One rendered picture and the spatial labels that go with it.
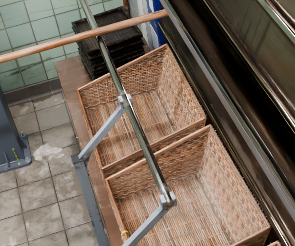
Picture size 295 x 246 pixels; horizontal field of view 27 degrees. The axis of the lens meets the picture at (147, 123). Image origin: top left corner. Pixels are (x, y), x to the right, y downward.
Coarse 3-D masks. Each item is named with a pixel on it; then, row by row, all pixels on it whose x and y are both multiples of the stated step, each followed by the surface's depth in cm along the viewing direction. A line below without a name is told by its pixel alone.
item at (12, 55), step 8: (144, 16) 240; (152, 16) 240; (160, 16) 241; (112, 24) 239; (120, 24) 239; (128, 24) 239; (136, 24) 241; (88, 32) 237; (96, 32) 238; (104, 32) 238; (56, 40) 236; (64, 40) 236; (72, 40) 237; (80, 40) 238; (24, 48) 235; (32, 48) 235; (40, 48) 235; (48, 48) 236; (0, 56) 233; (8, 56) 233; (16, 56) 234; (24, 56) 235
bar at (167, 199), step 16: (80, 0) 261; (112, 64) 226; (128, 96) 213; (128, 112) 207; (96, 144) 222; (144, 144) 194; (80, 160) 224; (80, 176) 229; (160, 176) 184; (160, 192) 180; (96, 208) 244; (160, 208) 181; (96, 224) 250; (144, 224) 184; (128, 240) 187
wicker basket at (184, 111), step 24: (168, 48) 282; (120, 72) 288; (144, 72) 293; (168, 72) 284; (96, 96) 293; (144, 96) 300; (168, 96) 288; (192, 96) 257; (96, 120) 292; (120, 120) 290; (144, 120) 287; (168, 120) 286; (192, 120) 260; (120, 144) 278; (168, 144) 250; (120, 168) 252
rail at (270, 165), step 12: (168, 0) 204; (180, 24) 194; (192, 36) 188; (204, 60) 179; (216, 72) 174; (216, 84) 173; (228, 96) 166; (240, 108) 162; (240, 120) 160; (252, 132) 155; (264, 144) 152; (264, 156) 149; (276, 168) 146; (276, 180) 145; (288, 192) 140
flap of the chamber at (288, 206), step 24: (192, 0) 209; (192, 24) 197; (216, 24) 198; (192, 48) 187; (216, 48) 187; (240, 72) 179; (240, 96) 170; (264, 96) 171; (264, 120) 163; (288, 144) 156; (264, 168) 150; (288, 168) 149
